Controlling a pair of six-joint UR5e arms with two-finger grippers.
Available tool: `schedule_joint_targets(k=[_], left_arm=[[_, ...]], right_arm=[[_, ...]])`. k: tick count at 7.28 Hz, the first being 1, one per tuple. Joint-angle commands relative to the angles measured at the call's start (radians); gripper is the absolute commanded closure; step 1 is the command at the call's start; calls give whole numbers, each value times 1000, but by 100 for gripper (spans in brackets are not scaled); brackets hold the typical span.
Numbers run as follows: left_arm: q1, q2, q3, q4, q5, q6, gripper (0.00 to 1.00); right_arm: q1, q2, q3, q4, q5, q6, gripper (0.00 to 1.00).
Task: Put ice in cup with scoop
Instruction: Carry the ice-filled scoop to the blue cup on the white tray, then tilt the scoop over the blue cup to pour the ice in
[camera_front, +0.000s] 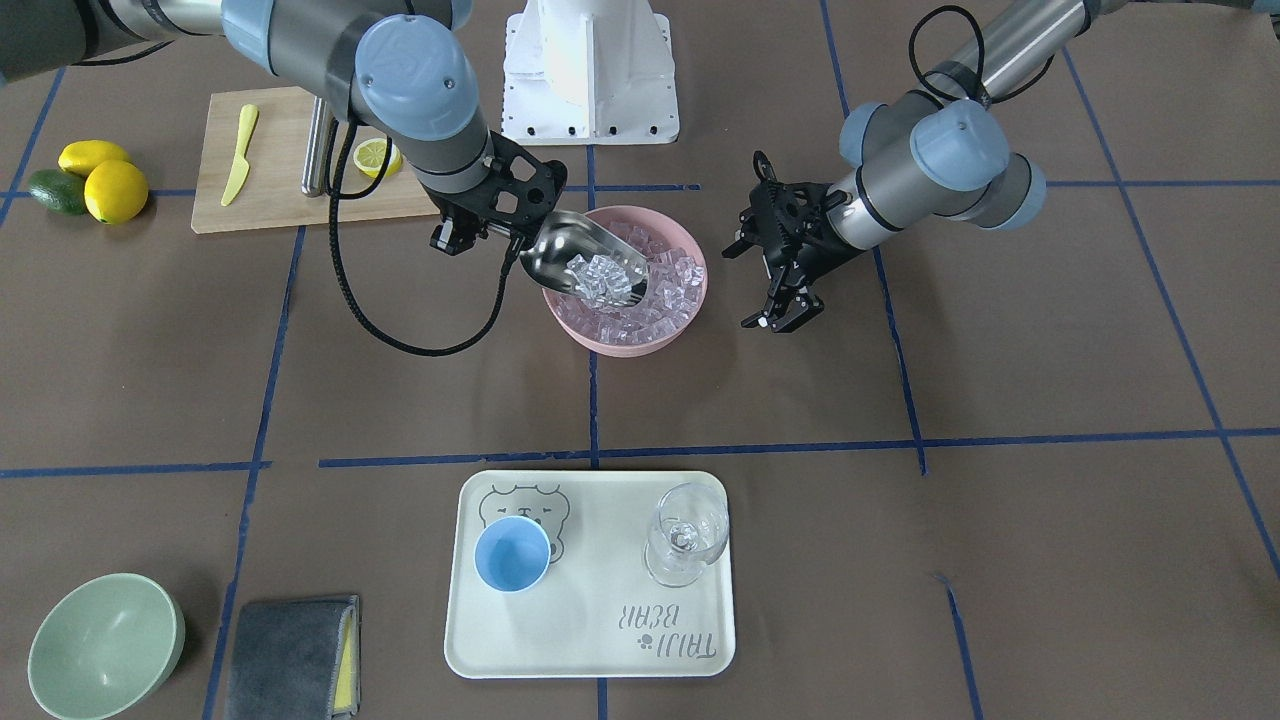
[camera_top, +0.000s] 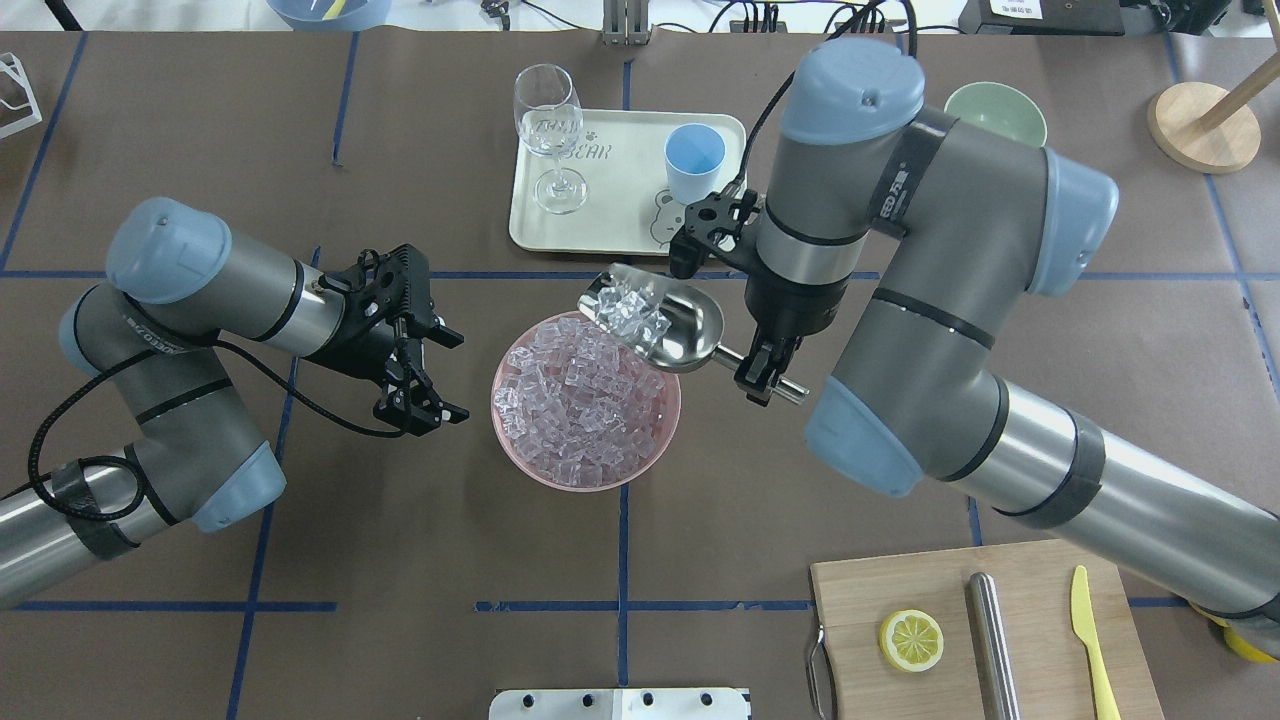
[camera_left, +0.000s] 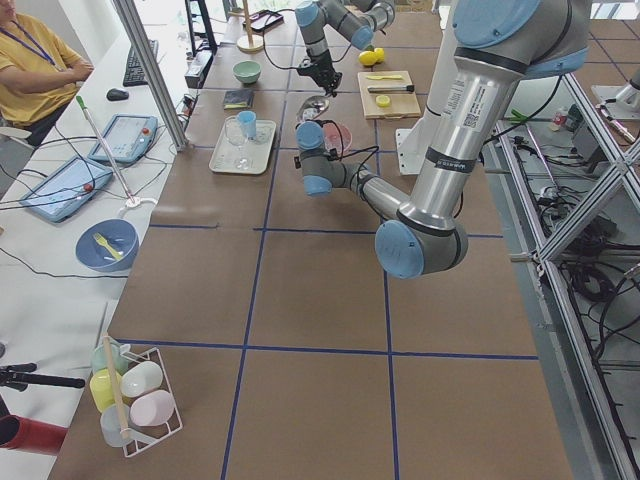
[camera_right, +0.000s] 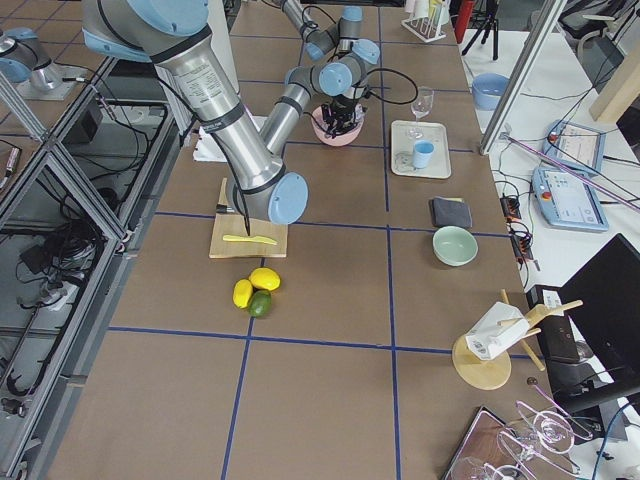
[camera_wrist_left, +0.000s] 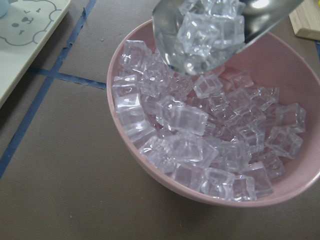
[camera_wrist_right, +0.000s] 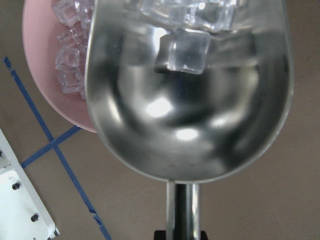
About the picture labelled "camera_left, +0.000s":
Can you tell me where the black computer mouse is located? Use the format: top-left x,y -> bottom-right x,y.
106,88 -> 129,102

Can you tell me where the small yellow lemon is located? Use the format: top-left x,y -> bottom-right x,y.
373,47 -> 385,63

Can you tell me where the dark tray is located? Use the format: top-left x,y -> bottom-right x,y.
249,9 -> 284,34

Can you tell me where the pink cup in rack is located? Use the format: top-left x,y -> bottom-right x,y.
130,390 -> 175,427

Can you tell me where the aluminium frame post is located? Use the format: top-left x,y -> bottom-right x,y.
113,0 -> 188,152

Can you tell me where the black keyboard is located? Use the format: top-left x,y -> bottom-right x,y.
122,46 -> 148,87

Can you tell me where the green ceramic bowl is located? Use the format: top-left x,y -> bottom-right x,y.
232,60 -> 262,85

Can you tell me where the blue plastic cup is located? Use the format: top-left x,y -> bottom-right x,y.
236,110 -> 257,140

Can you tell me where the wooden stand with base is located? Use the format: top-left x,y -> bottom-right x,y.
236,0 -> 265,54

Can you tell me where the clear cup in rack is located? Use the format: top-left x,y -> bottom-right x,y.
100,404 -> 132,448

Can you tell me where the lemon half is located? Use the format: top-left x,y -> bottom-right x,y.
375,95 -> 392,108

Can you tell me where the red cylinder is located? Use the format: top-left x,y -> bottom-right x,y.
1,415 -> 68,455

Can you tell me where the white rod with green tip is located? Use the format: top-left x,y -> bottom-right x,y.
75,95 -> 142,212

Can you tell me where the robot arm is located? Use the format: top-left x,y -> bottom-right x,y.
294,0 -> 396,97
295,1 -> 591,279

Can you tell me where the pink bowl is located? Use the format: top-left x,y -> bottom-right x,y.
321,120 -> 352,156

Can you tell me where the blue teach pendant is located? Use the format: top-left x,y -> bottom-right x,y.
102,114 -> 158,165
19,156 -> 113,223

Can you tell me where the grey folded cloth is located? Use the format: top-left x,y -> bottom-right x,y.
223,89 -> 254,110

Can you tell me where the steel rod tool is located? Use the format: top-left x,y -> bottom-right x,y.
367,84 -> 415,94

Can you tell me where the far blue teach pendant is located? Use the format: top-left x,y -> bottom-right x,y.
102,114 -> 158,165

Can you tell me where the metal ice scoop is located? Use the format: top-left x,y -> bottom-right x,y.
296,95 -> 330,123

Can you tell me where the cream bear serving tray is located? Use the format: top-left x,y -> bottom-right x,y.
209,117 -> 276,175

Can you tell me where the white wire cup rack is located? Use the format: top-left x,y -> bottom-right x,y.
116,344 -> 183,458

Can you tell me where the clear wine glass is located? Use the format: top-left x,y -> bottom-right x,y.
224,116 -> 250,171

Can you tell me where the person in yellow shirt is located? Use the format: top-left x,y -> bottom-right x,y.
1,1 -> 93,147

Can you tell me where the white cup in rack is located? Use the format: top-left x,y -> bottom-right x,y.
120,361 -> 163,398

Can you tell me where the green cup in rack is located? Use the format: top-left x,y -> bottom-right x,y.
91,339 -> 128,374

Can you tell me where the yellow cup in rack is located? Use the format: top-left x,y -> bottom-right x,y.
89,368 -> 115,413

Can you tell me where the yellow plastic knife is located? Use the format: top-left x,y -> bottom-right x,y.
365,74 -> 404,81

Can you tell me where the blue bowl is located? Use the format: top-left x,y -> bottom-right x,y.
75,218 -> 139,273

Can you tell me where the wooden rack handle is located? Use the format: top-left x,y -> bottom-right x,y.
102,334 -> 131,440

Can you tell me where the yellow plastic fork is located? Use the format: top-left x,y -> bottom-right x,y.
93,232 -> 122,261

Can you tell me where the near blue teach pendant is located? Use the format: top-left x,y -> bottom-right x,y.
19,156 -> 113,223

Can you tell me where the large yellow lemon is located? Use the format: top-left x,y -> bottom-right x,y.
358,50 -> 378,67

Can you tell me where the pile of ice cubes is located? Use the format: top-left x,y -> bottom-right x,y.
323,124 -> 349,154

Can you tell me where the wooden cutting board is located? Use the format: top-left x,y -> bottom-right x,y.
357,70 -> 422,120

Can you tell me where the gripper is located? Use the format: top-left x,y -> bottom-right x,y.
296,50 -> 342,97

